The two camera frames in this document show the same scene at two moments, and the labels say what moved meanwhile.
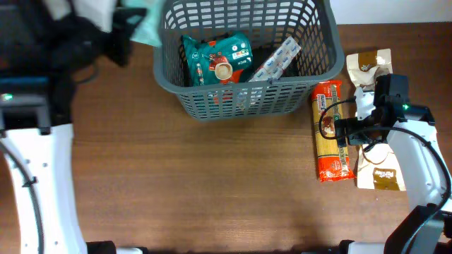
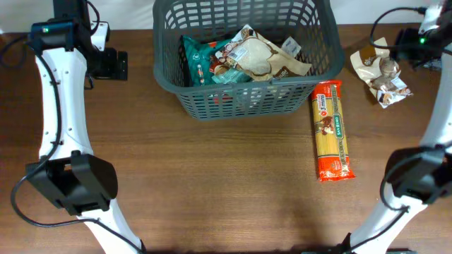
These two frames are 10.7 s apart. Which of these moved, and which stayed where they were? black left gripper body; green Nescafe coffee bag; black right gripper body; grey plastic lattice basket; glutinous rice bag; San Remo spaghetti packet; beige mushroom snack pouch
Moved: black left gripper body; black right gripper body; glutinous rice bag; beige mushroom snack pouch
Stayed: green Nescafe coffee bag; grey plastic lattice basket; San Remo spaghetti packet
